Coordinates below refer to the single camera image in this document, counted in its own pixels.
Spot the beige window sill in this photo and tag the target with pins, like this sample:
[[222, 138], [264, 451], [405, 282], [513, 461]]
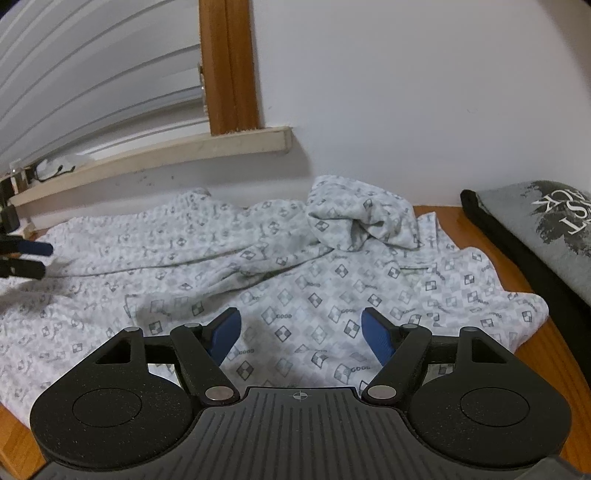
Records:
[[161, 154]]

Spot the grey printed t-shirt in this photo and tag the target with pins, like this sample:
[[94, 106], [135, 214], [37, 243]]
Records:
[[545, 221]]

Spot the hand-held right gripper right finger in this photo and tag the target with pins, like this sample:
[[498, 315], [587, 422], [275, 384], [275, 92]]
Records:
[[376, 334]]

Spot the wooden window frame side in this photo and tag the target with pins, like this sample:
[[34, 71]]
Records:
[[231, 69]]

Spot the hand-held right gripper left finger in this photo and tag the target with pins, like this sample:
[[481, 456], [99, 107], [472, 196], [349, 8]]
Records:
[[226, 330]]

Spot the white patterned pajama top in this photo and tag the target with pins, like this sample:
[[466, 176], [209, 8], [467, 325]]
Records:
[[300, 277]]

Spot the black power adapter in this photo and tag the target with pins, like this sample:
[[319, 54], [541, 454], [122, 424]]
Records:
[[9, 219]]

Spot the grey window blind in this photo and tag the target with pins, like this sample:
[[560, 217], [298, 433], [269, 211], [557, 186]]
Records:
[[83, 74]]

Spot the clear plastic bag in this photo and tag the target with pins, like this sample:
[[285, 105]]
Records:
[[51, 165]]

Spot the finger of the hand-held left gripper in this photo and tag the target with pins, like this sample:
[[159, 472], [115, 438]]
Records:
[[23, 270], [32, 248]]

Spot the black folded cloth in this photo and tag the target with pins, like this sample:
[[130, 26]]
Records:
[[508, 249]]

